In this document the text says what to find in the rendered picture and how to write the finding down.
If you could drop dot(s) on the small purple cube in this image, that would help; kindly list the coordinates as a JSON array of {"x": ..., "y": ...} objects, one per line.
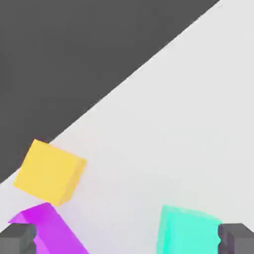
[{"x": 53, "y": 230}]

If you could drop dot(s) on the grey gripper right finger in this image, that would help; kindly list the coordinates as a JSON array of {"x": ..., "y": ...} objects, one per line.
[{"x": 238, "y": 238}]

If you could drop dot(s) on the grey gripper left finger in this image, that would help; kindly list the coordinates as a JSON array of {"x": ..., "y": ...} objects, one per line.
[{"x": 15, "y": 238}]

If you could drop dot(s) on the small turquoise cube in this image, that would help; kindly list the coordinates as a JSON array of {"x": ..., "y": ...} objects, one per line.
[{"x": 188, "y": 232}]

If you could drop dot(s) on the small yellow cube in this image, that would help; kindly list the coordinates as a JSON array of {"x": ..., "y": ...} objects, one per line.
[{"x": 47, "y": 172}]

